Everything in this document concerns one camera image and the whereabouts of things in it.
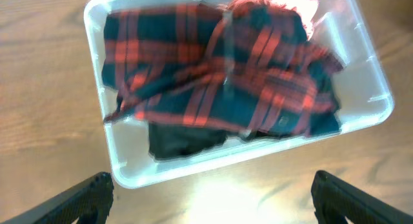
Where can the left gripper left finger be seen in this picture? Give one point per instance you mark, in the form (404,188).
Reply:
(88,202)

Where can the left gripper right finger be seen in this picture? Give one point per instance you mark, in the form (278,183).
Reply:
(337,201)

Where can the black garment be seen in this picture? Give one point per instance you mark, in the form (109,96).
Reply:
(174,141)

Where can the red navy plaid shirt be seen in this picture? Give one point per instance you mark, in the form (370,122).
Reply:
(191,65)

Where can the pink garment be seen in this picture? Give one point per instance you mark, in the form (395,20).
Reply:
(305,8)

